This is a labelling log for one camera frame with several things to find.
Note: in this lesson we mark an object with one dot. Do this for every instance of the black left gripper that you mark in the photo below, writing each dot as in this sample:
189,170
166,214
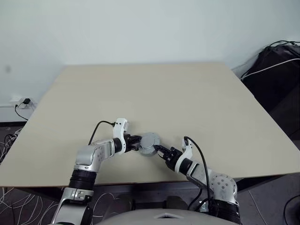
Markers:
129,141

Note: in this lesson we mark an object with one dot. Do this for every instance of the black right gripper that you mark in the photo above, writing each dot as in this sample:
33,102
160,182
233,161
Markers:
173,156

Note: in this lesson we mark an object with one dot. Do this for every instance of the grey round motor lid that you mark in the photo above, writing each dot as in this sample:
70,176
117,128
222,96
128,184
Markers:
150,140

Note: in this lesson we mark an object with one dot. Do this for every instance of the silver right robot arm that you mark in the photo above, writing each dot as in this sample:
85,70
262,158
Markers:
220,185

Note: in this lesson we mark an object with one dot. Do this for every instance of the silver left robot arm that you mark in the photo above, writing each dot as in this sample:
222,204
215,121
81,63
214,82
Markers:
89,157

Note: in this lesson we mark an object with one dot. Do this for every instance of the dark rounded shape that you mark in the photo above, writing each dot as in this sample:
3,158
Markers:
117,202

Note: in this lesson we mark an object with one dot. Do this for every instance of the grey robot torso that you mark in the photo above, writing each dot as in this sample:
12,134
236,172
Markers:
164,216

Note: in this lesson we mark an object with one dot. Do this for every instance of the black power adapter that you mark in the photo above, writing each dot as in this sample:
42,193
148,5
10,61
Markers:
26,101

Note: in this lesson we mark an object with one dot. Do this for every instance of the black bag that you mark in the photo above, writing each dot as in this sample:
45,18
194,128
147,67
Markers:
274,93

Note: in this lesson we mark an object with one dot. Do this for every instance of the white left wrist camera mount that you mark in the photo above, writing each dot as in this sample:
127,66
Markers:
119,131

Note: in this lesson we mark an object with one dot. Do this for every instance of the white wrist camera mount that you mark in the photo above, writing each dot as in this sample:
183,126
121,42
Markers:
186,152
119,131

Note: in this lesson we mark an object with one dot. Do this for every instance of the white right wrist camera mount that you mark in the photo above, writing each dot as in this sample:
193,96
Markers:
186,152

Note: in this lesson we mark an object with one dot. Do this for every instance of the white wall outlet strip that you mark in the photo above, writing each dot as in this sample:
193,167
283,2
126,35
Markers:
16,99

